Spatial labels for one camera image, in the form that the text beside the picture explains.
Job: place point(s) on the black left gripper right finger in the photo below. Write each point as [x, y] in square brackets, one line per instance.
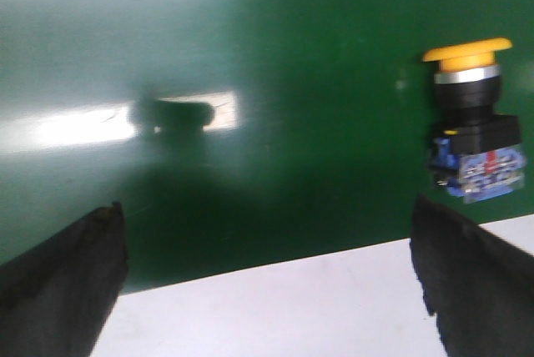
[478, 286]

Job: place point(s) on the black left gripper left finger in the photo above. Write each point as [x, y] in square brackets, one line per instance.
[57, 296]

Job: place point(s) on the yellow mushroom push button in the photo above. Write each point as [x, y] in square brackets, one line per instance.
[477, 152]

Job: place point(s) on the green conveyor belt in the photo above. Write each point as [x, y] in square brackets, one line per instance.
[236, 133]

